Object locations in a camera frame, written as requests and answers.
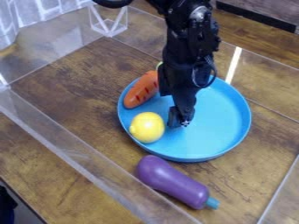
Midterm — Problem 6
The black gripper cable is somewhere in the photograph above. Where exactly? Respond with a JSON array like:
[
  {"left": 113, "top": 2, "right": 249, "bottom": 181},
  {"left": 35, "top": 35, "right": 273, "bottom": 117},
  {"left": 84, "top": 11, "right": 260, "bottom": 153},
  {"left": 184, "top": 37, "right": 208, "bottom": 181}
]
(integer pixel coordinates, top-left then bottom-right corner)
[{"left": 92, "top": 0, "right": 219, "bottom": 89}]

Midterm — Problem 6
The white patterned curtain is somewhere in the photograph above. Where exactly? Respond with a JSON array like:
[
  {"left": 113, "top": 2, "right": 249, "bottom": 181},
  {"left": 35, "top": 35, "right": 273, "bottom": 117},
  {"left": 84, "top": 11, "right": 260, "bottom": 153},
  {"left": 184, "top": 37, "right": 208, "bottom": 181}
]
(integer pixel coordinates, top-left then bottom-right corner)
[{"left": 0, "top": 0, "right": 93, "bottom": 51}]

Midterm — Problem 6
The blue round tray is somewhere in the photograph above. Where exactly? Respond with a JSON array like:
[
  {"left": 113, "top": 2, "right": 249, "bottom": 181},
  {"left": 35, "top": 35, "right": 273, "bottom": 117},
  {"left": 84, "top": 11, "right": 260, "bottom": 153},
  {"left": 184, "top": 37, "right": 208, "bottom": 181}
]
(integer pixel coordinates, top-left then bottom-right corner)
[{"left": 116, "top": 73, "right": 252, "bottom": 164}]

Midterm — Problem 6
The clear acrylic enclosure wall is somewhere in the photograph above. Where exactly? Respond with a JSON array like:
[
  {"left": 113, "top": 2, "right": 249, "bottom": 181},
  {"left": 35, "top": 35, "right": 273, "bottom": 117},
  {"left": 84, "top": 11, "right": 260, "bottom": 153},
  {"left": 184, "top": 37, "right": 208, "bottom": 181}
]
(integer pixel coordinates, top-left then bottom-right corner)
[{"left": 0, "top": 2, "right": 299, "bottom": 224}]

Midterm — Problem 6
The black bar in background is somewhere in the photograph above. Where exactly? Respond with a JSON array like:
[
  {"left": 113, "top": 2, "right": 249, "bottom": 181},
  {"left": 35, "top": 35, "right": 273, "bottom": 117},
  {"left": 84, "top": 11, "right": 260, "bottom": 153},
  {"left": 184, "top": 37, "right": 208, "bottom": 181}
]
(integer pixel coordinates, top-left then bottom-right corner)
[{"left": 215, "top": 0, "right": 299, "bottom": 34}]

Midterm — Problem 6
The orange toy carrot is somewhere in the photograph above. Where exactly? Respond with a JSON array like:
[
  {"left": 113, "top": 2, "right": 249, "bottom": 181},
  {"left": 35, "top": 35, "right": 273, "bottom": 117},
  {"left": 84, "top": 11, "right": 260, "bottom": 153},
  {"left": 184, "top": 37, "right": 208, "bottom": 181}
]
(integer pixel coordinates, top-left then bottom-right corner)
[{"left": 123, "top": 70, "right": 159, "bottom": 109}]

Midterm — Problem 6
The yellow toy lemon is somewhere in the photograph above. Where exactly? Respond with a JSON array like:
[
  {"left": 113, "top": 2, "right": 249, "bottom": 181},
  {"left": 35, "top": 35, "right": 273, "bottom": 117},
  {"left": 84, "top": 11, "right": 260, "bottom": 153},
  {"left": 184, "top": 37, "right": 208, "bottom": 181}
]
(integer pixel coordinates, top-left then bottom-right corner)
[{"left": 128, "top": 112, "right": 164, "bottom": 144}]

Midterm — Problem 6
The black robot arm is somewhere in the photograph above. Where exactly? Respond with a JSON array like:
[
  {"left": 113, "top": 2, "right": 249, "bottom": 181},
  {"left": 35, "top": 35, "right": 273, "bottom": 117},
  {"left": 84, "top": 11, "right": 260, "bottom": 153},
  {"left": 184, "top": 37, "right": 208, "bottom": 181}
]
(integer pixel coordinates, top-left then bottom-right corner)
[{"left": 147, "top": 0, "right": 220, "bottom": 128}]

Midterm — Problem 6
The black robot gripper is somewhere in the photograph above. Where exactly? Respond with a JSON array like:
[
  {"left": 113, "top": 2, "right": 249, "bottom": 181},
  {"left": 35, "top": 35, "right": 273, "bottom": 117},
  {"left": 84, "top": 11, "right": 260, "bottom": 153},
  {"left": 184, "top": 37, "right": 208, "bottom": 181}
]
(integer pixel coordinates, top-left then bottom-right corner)
[{"left": 157, "top": 50, "right": 217, "bottom": 128}]

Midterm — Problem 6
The purple toy eggplant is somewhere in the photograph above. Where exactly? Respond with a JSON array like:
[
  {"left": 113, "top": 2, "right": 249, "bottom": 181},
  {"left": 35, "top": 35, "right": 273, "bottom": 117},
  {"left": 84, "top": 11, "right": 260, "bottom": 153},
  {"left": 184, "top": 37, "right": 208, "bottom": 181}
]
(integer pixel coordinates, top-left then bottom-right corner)
[{"left": 136, "top": 155, "right": 220, "bottom": 209}]

